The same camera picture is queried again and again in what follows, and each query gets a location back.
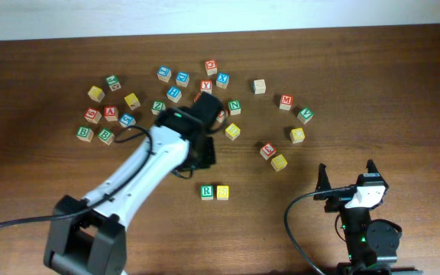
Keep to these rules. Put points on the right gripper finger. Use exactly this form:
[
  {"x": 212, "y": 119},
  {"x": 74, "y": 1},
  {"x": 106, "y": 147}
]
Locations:
[
  {"x": 323, "y": 183},
  {"x": 371, "y": 167}
]

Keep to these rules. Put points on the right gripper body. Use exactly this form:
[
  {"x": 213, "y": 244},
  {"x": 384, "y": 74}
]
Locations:
[{"x": 338, "y": 203}]

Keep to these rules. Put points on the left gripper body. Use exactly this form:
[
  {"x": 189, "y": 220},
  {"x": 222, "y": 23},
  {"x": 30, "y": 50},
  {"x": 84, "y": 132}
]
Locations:
[{"x": 207, "y": 159}]

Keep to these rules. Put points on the green R block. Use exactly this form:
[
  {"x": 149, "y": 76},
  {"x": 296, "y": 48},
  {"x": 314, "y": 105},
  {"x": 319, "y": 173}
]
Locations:
[{"x": 207, "y": 192}]

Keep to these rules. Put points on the yellow S block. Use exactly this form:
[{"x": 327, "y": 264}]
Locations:
[{"x": 222, "y": 193}]

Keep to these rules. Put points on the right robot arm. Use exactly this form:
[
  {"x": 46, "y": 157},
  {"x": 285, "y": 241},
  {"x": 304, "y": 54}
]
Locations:
[{"x": 371, "y": 243}]

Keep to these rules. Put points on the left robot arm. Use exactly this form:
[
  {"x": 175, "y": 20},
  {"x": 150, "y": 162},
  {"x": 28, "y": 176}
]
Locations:
[{"x": 89, "y": 235}]

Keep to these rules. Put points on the red E block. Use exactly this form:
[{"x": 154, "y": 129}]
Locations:
[{"x": 197, "y": 97}]

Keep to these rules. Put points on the red Y block lower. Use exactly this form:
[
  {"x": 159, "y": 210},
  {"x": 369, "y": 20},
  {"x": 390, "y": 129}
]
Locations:
[{"x": 223, "y": 114}]

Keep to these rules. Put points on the red y block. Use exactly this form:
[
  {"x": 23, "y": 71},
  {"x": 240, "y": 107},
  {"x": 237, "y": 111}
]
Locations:
[
  {"x": 206, "y": 86},
  {"x": 223, "y": 114}
]

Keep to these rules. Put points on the red Y block upper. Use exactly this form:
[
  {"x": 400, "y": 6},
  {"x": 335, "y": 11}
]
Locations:
[{"x": 206, "y": 86}]

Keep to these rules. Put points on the green N block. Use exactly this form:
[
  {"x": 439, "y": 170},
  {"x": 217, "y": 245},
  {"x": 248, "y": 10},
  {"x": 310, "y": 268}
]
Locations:
[{"x": 234, "y": 107}]

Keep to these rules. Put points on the blue X block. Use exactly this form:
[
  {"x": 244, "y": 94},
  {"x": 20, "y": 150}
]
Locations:
[{"x": 222, "y": 80}]

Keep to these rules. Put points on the blue H block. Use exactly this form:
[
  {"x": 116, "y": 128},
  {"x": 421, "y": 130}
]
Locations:
[{"x": 174, "y": 94}]

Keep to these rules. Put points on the blue D block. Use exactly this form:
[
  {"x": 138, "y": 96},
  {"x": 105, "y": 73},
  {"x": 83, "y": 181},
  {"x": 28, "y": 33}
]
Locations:
[{"x": 182, "y": 79}]

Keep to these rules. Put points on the yellow block centre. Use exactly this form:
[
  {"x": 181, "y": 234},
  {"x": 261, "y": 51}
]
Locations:
[{"x": 232, "y": 131}]

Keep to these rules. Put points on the red Q block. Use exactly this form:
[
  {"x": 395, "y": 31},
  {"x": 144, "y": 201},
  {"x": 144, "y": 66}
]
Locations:
[{"x": 211, "y": 67}]

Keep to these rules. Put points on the green Z block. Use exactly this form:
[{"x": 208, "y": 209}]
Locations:
[{"x": 158, "y": 107}]

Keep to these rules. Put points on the yellow block lower right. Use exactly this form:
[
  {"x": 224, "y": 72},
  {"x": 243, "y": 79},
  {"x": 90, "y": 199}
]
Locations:
[{"x": 279, "y": 162}]

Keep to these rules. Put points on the blue L block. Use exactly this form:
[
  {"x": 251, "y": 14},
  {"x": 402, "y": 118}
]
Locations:
[{"x": 164, "y": 74}]

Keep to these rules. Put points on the yellow C block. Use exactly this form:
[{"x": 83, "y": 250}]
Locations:
[{"x": 297, "y": 135}]

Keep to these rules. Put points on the plain wooden block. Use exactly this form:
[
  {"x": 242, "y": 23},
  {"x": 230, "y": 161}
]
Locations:
[{"x": 259, "y": 86}]

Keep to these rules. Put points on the red 3 block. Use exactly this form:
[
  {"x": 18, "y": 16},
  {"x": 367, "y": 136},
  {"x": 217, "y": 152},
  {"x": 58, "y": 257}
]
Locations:
[{"x": 267, "y": 151}]

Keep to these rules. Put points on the green V block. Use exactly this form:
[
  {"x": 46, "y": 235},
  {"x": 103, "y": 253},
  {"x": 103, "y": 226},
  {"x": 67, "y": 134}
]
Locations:
[{"x": 305, "y": 115}]

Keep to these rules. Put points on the yellow block middle left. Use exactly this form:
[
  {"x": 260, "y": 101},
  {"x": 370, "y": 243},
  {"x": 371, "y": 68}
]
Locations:
[{"x": 132, "y": 101}]

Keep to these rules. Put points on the red M block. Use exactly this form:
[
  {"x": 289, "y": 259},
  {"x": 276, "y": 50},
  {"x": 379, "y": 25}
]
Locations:
[{"x": 286, "y": 102}]

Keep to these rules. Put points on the red A block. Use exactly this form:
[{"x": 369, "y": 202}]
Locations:
[{"x": 111, "y": 113}]

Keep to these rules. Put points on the green J block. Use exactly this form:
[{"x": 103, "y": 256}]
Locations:
[{"x": 113, "y": 82}]

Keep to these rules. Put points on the green b block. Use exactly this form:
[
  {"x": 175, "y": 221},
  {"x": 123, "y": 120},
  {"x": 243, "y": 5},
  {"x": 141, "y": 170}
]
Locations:
[
  {"x": 85, "y": 134},
  {"x": 106, "y": 136}
]

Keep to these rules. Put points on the yellow block upper left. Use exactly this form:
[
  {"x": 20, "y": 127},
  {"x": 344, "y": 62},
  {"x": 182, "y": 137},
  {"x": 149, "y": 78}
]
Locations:
[{"x": 96, "y": 94}]

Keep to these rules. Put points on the red 6 block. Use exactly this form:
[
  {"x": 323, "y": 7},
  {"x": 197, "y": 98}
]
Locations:
[{"x": 92, "y": 115}]

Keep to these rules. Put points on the green B block far left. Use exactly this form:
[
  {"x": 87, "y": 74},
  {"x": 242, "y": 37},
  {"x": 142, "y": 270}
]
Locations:
[{"x": 85, "y": 134}]

